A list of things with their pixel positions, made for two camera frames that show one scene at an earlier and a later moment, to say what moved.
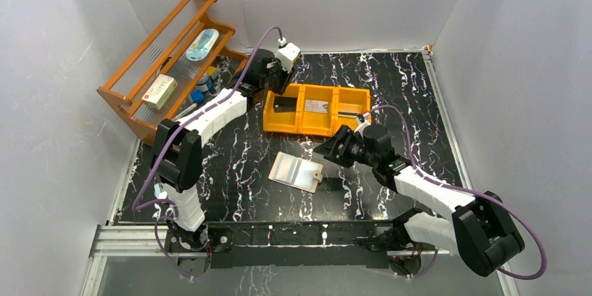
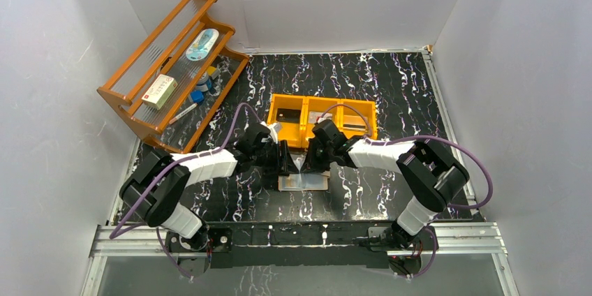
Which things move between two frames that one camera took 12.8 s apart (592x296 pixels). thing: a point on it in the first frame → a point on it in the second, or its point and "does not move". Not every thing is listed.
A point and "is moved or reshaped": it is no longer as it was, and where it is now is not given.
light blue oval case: [203, 44] does not move
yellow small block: [211, 70] does not move
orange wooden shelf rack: [163, 73] does not move
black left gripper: [281, 80] → [276, 157]
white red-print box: [160, 91] does not move
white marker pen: [185, 112] does not move
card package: [295, 171] is moved or reshaped
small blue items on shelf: [202, 84] does not move
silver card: [316, 106] → [313, 116]
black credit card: [281, 104] → [288, 115]
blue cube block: [197, 96] does not move
